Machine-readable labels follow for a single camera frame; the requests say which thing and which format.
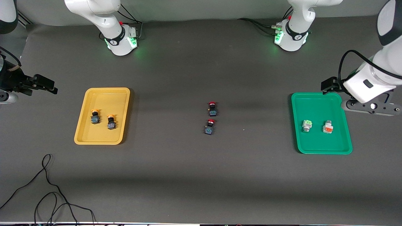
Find green plastic tray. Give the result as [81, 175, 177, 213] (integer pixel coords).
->
[291, 92, 353, 155]

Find yellow plastic tray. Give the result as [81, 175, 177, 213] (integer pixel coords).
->
[74, 87, 131, 145]

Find dark grey table mat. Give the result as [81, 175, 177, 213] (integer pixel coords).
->
[0, 16, 402, 225]

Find aluminium frame rail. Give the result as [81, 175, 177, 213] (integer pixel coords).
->
[16, 9, 33, 25]

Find thin black loose cable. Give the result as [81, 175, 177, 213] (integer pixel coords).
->
[0, 154, 96, 225]

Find black left arm base cables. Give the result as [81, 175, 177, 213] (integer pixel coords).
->
[237, 6, 294, 35]

